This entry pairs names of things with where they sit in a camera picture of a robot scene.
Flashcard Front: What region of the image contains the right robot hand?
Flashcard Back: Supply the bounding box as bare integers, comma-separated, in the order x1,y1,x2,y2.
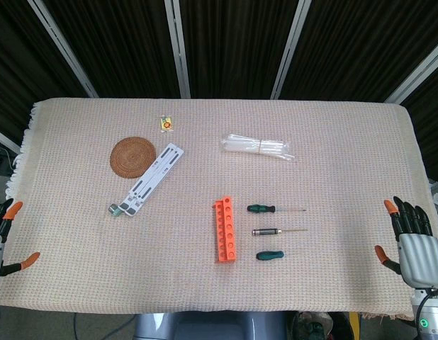
374,195,438,288

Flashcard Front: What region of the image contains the small green black screwdriver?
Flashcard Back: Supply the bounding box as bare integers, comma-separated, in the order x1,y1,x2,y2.
255,250,285,261

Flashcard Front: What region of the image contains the silver black precision screwdriver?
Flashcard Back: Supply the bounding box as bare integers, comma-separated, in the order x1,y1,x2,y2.
252,228,308,237

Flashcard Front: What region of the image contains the large green black screwdriver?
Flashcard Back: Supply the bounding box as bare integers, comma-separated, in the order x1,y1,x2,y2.
247,204,308,214

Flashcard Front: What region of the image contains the white folding laptop stand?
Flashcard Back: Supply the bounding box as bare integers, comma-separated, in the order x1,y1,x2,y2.
118,142,185,216

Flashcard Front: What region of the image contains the orange screwdriver holder rack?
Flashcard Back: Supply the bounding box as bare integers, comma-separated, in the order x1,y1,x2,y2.
214,195,239,264

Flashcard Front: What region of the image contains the dark floor clutter bag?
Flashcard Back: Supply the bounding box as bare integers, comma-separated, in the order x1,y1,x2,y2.
291,311,333,340

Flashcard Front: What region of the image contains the beige woven tablecloth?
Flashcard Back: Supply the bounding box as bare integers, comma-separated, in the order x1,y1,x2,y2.
0,98,438,322

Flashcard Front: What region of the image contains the round woven rattan coaster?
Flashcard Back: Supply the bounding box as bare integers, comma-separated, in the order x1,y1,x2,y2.
109,136,157,177

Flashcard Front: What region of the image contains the bundle of clear straws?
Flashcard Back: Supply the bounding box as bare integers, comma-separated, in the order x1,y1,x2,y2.
220,132,296,164

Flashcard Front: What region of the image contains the grey robot torso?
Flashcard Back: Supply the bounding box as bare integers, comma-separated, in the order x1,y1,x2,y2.
133,311,289,340

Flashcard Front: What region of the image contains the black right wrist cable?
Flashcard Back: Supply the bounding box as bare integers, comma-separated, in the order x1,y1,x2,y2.
415,288,438,322

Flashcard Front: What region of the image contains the white aluminium partition post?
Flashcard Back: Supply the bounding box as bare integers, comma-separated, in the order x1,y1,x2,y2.
383,45,438,104
270,0,312,100
0,126,21,154
27,0,99,99
164,0,191,99

